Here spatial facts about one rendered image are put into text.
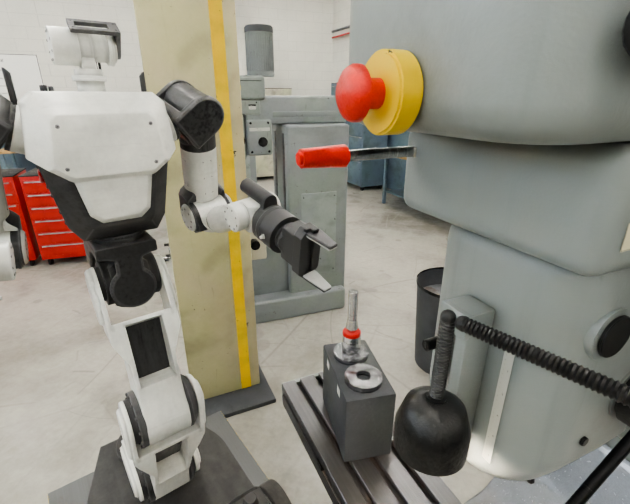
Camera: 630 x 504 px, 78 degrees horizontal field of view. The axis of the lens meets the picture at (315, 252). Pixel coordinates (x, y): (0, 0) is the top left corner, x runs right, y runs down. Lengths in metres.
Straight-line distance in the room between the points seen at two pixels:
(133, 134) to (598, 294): 0.81
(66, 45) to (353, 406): 0.92
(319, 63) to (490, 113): 9.98
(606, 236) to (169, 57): 1.86
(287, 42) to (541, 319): 9.68
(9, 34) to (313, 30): 5.85
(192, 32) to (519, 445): 1.89
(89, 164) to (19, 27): 8.61
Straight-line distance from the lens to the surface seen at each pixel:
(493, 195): 0.39
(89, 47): 0.95
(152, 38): 2.01
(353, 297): 0.95
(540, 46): 0.26
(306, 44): 10.13
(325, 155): 0.40
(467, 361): 0.47
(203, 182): 1.08
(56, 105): 0.89
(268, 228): 0.81
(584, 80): 0.27
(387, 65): 0.31
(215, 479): 1.54
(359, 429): 1.00
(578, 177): 0.34
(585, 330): 0.44
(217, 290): 2.25
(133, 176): 0.92
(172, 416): 1.09
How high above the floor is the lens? 1.76
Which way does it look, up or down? 22 degrees down
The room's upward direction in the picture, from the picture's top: straight up
